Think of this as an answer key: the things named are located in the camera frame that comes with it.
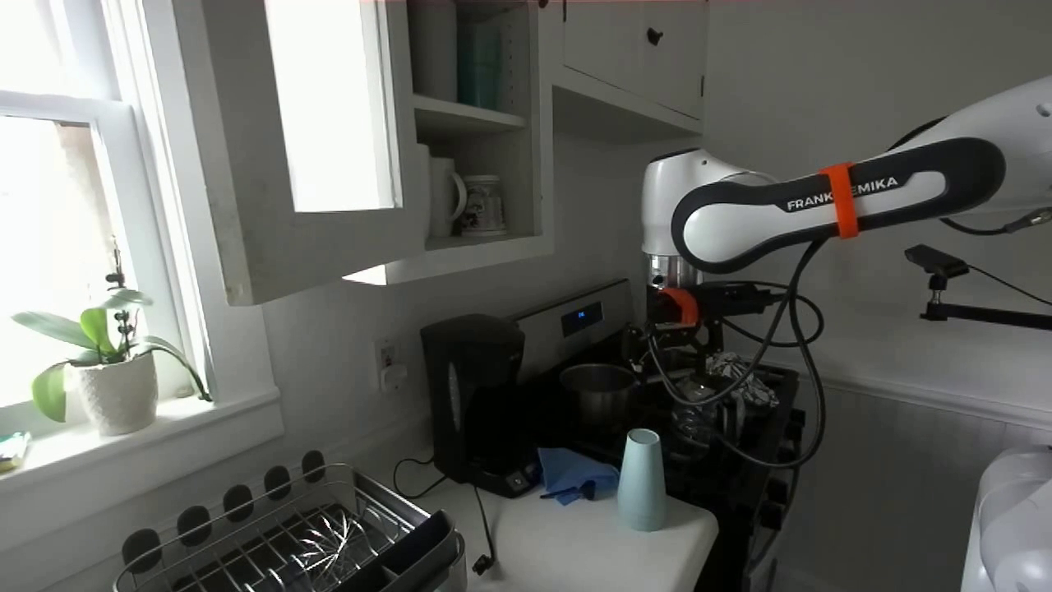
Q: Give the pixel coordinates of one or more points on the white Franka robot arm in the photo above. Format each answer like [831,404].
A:
[875,185]

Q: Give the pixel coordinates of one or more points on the white upper kitchen cabinet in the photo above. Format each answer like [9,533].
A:
[240,165]

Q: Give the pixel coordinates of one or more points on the black coffee maker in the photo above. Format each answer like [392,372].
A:
[473,397]

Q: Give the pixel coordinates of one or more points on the teal shelf cup stack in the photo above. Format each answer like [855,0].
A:
[480,61]

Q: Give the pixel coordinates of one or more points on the black and steel gas stove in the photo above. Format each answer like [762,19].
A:
[759,495]

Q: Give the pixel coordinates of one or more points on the white wall outlet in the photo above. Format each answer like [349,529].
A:
[385,365]

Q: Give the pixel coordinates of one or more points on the patterned kitchen towel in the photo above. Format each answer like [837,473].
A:
[746,379]

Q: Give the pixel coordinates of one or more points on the black camera on stand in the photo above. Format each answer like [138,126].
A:
[940,266]

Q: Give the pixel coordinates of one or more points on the metal dish drying rack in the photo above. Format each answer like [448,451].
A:
[306,539]

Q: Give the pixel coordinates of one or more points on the white rounded appliance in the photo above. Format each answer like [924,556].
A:
[1014,529]

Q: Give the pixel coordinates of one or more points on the blue striped cleaning cloth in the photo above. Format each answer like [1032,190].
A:
[576,475]

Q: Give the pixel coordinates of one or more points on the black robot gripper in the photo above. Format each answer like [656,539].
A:
[674,348]

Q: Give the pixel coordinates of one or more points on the potted green orchid plant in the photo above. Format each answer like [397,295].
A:
[110,384]

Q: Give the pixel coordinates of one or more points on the patterned shelf mug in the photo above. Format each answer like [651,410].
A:
[484,205]

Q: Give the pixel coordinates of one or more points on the orange wrist mount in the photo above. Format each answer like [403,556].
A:
[678,308]

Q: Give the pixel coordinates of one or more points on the white shelf mug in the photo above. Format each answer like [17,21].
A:
[441,198]

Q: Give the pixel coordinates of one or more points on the light blue plastic cup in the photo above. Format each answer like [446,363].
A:
[641,466]
[641,524]
[641,510]

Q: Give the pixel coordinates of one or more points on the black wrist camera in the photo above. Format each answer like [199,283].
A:
[742,299]

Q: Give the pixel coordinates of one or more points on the white window frame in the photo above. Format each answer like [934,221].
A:
[148,219]

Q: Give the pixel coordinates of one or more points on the small teal sill dish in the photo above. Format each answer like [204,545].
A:
[16,448]

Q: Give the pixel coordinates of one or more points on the small steel saucepan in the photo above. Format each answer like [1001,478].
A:
[598,392]

